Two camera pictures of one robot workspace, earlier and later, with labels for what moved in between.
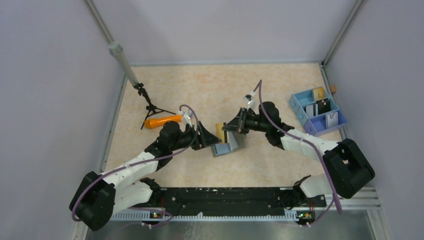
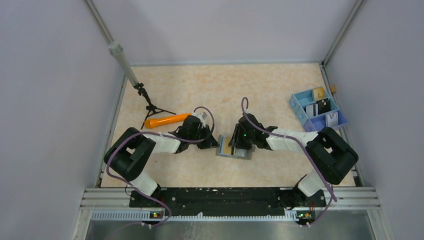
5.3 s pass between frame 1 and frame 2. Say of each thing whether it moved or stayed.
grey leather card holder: moved
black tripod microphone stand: stayed
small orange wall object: stayed
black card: stayed
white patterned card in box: stayed
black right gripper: moved
